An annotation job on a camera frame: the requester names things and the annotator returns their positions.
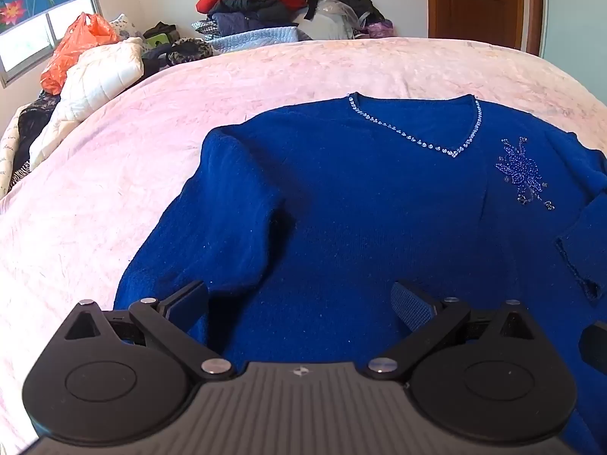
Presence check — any blue beaded knit sweater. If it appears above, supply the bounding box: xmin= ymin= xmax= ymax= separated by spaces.
xmin=114 ymin=94 xmax=606 ymax=454

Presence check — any pink bed blanket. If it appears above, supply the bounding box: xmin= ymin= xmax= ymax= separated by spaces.
xmin=1 ymin=38 xmax=606 ymax=454

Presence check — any script print white quilt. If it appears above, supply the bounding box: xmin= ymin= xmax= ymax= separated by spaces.
xmin=0 ymin=105 xmax=27 ymax=198

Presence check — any black patterned garment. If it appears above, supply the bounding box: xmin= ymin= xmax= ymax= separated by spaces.
xmin=8 ymin=91 xmax=61 ymax=190

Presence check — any leopard print garment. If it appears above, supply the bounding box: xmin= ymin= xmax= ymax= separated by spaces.
xmin=166 ymin=38 xmax=215 ymax=66

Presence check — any light blue knit blanket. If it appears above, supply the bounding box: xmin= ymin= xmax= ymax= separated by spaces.
xmin=209 ymin=27 xmax=299 ymax=55

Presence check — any green and black bag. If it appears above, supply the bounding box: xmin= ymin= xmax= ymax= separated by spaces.
xmin=143 ymin=22 xmax=181 ymax=50

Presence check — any purple cloth bundle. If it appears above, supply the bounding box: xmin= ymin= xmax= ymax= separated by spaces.
xmin=366 ymin=20 xmax=397 ymax=39

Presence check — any orange plastic bag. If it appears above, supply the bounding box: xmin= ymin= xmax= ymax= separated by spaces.
xmin=40 ymin=13 xmax=118 ymax=96

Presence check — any clear plastic storage bag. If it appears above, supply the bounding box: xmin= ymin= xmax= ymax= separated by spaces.
xmin=293 ymin=0 xmax=360 ymax=40

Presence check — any brown wooden door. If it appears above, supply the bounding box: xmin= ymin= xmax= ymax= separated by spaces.
xmin=428 ymin=0 xmax=545 ymax=55

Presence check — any black bag on pile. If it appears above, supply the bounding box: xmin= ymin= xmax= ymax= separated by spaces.
xmin=338 ymin=0 xmax=385 ymax=27

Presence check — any window with metal frame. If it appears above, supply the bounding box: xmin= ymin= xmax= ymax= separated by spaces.
xmin=1 ymin=0 xmax=101 ymax=87

